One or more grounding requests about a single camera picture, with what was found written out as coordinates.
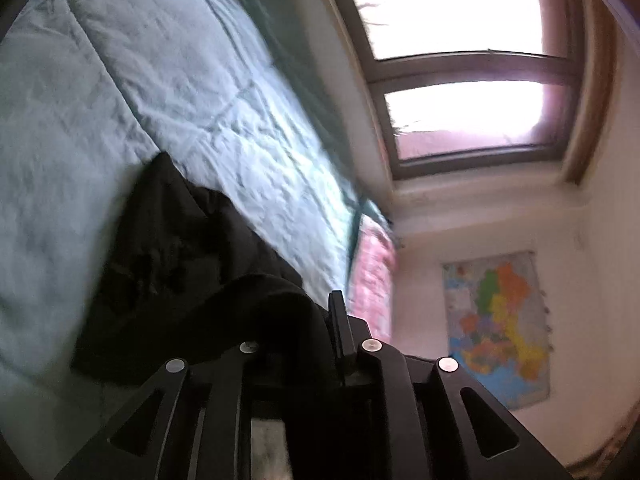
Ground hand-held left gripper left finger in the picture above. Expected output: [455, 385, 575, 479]
[55, 341, 262, 480]

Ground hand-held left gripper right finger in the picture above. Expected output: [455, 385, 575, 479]
[327, 290, 573, 480]

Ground black hooded jacket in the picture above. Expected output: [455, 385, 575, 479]
[70, 151, 351, 398]

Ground pink quilted pillow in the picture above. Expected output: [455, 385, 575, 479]
[347, 210, 402, 345]

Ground dark framed window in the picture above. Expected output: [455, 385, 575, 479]
[307, 0, 621, 192]

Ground light blue quilt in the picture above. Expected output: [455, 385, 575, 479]
[0, 0, 396, 441]

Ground colourful wall map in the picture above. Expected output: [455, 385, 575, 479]
[441, 250, 554, 412]

